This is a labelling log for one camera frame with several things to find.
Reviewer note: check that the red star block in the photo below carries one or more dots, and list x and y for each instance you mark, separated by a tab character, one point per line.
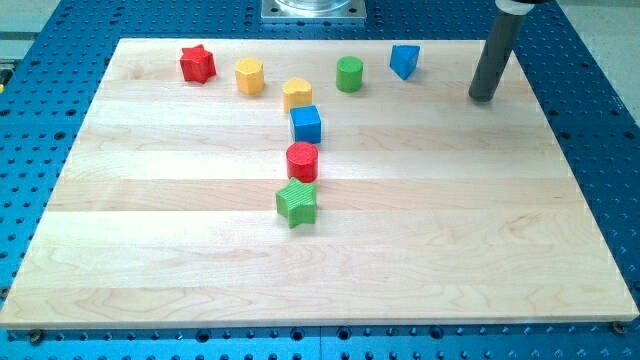
197	64

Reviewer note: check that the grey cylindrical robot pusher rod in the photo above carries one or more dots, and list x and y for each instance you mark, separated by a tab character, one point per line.
497	49

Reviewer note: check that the red cylinder block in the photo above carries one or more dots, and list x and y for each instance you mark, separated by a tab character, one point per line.
302	161

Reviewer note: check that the light wooden board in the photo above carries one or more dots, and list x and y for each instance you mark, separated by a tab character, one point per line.
431	208

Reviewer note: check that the blue perforated metal table plate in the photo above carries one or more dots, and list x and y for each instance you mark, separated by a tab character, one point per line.
581	58

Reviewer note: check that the yellow hexagon block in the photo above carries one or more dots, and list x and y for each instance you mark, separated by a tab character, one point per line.
249	74

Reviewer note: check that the green star block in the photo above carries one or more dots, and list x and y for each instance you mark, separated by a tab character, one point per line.
297	202

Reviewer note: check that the blue triangle block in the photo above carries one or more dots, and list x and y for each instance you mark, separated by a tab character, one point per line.
404	60

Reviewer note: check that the green cylinder block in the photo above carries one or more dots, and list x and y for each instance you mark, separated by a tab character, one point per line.
349	71

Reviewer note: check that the yellow heart block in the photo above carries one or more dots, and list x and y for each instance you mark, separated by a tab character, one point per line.
297	92

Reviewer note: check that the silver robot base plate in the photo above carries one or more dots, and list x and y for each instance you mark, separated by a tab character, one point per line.
313	9

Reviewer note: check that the blue cube block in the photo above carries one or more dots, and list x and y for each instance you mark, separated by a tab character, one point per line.
306	125

